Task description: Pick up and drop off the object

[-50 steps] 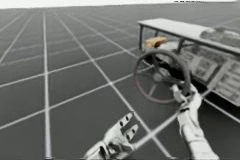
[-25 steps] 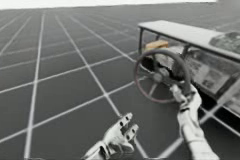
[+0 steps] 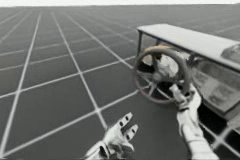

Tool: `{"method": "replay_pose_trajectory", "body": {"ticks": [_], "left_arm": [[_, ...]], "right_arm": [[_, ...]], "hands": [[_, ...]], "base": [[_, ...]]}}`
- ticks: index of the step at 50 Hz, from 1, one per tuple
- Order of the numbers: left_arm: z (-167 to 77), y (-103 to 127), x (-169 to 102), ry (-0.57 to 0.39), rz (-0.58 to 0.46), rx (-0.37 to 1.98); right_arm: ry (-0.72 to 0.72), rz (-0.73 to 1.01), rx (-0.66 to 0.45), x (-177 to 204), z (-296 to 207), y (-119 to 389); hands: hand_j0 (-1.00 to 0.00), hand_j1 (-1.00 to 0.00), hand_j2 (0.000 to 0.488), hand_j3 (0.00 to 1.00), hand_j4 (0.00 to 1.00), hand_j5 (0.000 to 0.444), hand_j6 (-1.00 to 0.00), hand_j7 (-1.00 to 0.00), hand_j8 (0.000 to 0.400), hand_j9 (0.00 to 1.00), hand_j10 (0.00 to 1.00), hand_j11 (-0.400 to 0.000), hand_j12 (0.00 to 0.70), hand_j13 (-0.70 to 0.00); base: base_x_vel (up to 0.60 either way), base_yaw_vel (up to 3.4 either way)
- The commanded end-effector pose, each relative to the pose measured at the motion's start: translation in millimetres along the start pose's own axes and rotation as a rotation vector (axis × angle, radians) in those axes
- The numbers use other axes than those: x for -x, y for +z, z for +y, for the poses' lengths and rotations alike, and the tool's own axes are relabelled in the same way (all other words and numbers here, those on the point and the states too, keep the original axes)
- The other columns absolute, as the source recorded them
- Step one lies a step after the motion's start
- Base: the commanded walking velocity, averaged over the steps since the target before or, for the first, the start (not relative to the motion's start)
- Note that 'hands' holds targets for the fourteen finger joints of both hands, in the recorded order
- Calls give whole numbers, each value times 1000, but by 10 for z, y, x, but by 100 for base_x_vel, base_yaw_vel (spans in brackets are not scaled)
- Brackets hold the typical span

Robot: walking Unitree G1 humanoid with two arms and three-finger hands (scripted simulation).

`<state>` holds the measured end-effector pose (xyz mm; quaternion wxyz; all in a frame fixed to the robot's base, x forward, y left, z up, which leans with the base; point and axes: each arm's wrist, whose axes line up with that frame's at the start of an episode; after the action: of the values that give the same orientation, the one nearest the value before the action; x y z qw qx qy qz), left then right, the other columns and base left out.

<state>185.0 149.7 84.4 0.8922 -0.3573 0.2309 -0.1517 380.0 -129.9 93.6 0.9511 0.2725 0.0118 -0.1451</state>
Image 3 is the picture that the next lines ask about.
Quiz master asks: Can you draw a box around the grey cart with brown box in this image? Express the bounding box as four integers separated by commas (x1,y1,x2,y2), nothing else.
136,23,240,139

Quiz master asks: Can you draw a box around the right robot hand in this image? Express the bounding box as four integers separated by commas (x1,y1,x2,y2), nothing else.
168,83,203,112

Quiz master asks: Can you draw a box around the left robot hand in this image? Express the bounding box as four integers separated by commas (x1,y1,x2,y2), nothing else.
102,111,139,159

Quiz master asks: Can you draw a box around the dark steering wheel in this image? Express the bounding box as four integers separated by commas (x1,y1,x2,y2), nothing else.
132,45,193,106

